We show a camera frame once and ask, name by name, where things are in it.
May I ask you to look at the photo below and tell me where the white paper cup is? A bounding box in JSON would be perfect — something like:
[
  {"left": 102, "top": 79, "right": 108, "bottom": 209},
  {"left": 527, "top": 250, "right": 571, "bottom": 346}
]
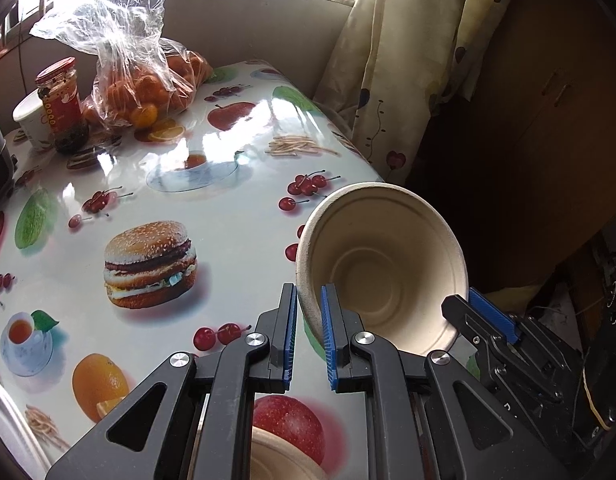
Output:
[{"left": 12, "top": 89, "right": 56, "bottom": 150}]

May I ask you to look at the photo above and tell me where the cream patterned curtain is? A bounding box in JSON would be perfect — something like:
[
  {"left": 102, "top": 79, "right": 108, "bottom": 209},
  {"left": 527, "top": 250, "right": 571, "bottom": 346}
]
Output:
[{"left": 313, "top": 0, "right": 526, "bottom": 186}]

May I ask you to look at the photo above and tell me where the plastic bag of oranges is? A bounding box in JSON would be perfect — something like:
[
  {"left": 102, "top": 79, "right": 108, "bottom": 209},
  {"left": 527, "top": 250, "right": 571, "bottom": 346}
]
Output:
[{"left": 29, "top": 0, "right": 213, "bottom": 131}]

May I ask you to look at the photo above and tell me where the white paper plate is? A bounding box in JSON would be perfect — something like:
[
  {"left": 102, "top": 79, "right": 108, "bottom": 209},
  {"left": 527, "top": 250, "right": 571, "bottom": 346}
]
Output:
[{"left": 0, "top": 375, "right": 51, "bottom": 480}]

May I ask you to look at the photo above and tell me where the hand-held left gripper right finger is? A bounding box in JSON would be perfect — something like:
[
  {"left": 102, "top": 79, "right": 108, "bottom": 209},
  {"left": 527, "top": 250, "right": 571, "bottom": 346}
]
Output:
[{"left": 319, "top": 282, "right": 571, "bottom": 480}]

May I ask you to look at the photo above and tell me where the red label glass jar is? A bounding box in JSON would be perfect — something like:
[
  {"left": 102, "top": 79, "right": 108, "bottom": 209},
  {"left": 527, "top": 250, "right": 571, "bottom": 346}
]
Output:
[{"left": 35, "top": 57, "right": 91, "bottom": 155}]

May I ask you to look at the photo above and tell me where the beige paper bowl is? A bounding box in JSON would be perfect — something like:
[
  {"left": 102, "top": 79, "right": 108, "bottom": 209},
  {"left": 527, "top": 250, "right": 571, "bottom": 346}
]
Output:
[
  {"left": 249, "top": 425, "right": 333, "bottom": 480},
  {"left": 295, "top": 182, "right": 470, "bottom": 358}
]

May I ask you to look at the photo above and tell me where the wooden cabinet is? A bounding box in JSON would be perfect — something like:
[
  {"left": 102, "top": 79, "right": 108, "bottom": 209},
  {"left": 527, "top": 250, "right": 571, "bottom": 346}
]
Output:
[{"left": 458, "top": 0, "right": 616, "bottom": 241}]

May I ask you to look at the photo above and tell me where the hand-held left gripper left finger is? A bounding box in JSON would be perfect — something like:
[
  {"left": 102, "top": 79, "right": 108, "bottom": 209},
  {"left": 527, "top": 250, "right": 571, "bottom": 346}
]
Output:
[{"left": 45, "top": 282, "right": 299, "bottom": 480}]

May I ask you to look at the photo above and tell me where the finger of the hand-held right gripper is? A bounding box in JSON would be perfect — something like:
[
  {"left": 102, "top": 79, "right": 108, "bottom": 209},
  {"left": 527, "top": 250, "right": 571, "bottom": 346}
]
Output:
[{"left": 440, "top": 287, "right": 585, "bottom": 404}]

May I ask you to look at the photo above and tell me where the fruit print tablecloth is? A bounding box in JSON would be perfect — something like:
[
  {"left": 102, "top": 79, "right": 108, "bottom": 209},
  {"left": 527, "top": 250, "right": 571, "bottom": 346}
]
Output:
[{"left": 0, "top": 60, "right": 389, "bottom": 480}]

